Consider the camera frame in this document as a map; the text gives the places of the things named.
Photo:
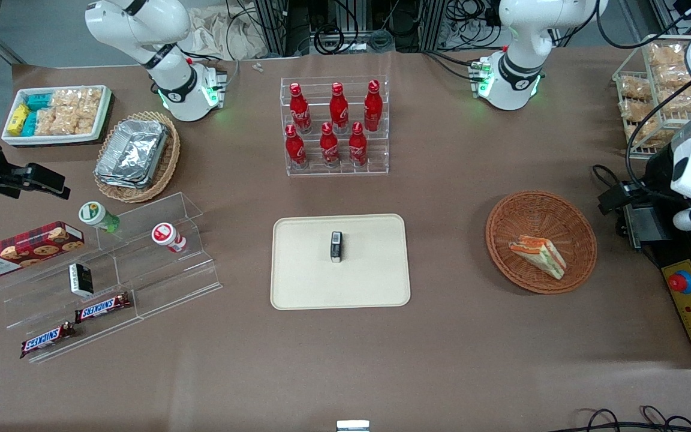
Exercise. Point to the yellow snack packet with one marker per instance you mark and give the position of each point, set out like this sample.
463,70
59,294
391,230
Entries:
18,119

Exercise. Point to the aluminium frame post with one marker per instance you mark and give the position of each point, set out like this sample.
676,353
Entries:
273,24

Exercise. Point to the red and white cup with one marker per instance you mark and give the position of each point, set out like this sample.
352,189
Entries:
167,235

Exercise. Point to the aluminium foil container stack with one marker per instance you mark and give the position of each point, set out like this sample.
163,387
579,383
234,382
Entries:
132,153

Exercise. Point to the beige plastic tray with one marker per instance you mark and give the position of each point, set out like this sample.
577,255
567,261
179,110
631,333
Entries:
303,270

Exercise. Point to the small black white box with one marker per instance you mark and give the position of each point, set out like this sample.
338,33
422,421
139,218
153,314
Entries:
336,247

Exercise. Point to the clear acrylic bottle rack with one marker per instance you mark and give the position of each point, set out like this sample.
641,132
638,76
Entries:
375,150

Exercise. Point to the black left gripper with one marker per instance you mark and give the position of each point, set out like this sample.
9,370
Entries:
657,170

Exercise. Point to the red cola bottle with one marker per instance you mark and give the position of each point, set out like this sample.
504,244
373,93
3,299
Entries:
300,111
329,149
338,111
373,108
295,150
357,147

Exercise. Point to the snickers chocolate bar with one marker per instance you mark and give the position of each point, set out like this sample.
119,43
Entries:
47,340
102,308

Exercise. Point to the small black carton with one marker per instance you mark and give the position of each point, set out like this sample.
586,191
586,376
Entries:
80,279

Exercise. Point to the triangular sandwich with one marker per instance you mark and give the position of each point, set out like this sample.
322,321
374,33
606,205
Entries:
540,255

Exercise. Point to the clear fried snack bag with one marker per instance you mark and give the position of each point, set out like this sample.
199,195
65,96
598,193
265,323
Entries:
669,75
651,135
634,87
675,101
636,110
666,54

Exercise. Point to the red emergency stop button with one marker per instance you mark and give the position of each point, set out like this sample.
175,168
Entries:
681,282

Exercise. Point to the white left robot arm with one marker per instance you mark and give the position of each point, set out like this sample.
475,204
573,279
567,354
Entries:
525,36

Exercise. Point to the clear rice cracker bag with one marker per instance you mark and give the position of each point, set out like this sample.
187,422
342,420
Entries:
65,111
45,122
89,108

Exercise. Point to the clear acrylic stepped stand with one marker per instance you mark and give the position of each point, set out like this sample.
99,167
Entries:
159,282

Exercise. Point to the red tartan cookie box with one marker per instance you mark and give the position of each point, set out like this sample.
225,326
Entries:
21,249

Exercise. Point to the black box grey plate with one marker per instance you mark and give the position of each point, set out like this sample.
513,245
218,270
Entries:
642,228

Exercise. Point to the round brown wicker basket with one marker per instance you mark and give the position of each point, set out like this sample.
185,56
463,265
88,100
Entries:
531,216

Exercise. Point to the teal snack packet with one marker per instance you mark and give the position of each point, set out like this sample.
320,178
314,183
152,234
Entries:
38,101
30,123

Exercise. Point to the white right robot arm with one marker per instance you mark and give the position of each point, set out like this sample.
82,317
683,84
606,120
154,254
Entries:
141,24

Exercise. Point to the white rectangular snack tray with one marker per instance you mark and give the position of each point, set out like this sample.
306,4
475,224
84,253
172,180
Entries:
57,139

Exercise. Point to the crumpled white cloth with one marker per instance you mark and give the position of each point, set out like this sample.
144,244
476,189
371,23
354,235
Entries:
213,36

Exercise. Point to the green bottle white cap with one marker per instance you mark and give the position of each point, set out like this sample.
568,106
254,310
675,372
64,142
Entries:
96,216

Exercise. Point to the oval light wicker basket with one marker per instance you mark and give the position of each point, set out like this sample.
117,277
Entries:
168,162

